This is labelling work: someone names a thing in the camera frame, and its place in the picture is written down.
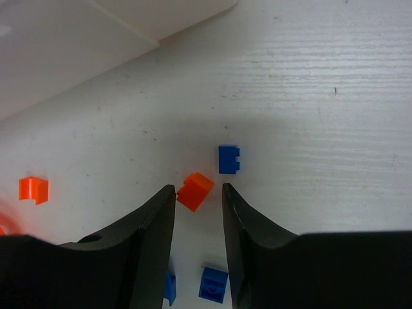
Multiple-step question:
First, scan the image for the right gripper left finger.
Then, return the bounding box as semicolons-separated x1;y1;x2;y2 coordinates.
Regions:
61;185;176;308

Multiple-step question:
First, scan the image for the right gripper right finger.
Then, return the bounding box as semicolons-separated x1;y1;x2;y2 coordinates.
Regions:
222;183;297;308

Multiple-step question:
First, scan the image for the small orange lego brick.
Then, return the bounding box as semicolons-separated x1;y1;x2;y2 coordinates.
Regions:
19;176;49;205

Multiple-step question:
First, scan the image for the large orange round lego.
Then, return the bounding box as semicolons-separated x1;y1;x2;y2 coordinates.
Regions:
0;212;21;236

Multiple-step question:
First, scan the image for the blue lego brick lower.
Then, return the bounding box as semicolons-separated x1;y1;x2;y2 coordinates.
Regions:
198;267;229;304

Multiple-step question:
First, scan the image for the blue lego brick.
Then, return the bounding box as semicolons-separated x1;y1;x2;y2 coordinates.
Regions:
218;145;240;174
198;267;229;304

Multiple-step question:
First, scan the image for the blue arch lego piece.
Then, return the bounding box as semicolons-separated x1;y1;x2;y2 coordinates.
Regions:
164;270;176;306

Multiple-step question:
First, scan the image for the white three-compartment container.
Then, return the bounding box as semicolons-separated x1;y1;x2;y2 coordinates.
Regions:
1;1;234;118

